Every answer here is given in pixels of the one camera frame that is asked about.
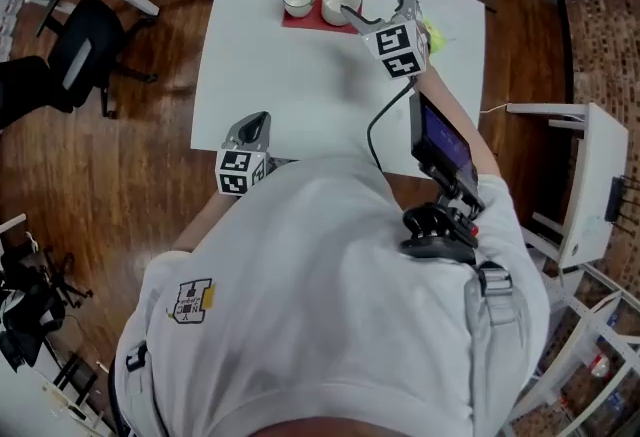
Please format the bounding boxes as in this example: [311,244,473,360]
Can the ribbed white cup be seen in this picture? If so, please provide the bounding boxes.
[320,0,364,28]

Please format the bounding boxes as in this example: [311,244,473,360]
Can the person's right forearm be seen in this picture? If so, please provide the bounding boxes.
[416,64,504,182]

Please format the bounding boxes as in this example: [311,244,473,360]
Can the black chest monitor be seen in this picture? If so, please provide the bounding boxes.
[408,90,481,187]

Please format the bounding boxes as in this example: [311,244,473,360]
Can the black power strip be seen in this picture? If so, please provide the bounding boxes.
[604,175,627,223]

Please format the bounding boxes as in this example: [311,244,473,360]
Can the grey backpack strap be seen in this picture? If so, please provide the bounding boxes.
[463,261,527,437]

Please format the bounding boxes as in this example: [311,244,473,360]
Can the black monitor mount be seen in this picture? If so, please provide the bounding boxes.
[399,181,487,267]

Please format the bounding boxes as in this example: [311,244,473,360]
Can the person's white shirt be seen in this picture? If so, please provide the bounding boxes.
[114,153,552,437]

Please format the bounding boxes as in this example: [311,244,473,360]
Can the black mesh office chair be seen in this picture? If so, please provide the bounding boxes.
[0,55,77,132]

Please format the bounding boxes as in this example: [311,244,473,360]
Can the green tissue packet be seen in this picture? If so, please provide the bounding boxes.
[421,16,450,54]

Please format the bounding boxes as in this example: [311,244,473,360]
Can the white side desk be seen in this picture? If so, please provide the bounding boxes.
[506,101,631,272]

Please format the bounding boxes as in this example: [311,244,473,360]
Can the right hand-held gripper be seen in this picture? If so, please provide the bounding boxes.
[339,0,432,82]

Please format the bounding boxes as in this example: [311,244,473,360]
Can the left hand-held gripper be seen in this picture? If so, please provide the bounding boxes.
[215,110,274,198]

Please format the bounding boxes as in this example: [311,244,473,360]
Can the red tray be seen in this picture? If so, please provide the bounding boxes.
[280,0,364,33]

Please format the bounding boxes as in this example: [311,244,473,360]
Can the black tripod bundle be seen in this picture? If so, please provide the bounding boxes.
[0,244,94,372]

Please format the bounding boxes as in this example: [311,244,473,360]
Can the person's left forearm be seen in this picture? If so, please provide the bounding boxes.
[171,191,242,254]

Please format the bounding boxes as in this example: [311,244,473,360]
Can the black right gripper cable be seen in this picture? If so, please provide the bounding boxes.
[366,76,419,174]

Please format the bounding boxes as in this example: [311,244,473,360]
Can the white wire rack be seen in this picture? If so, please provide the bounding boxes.
[513,264,640,427]

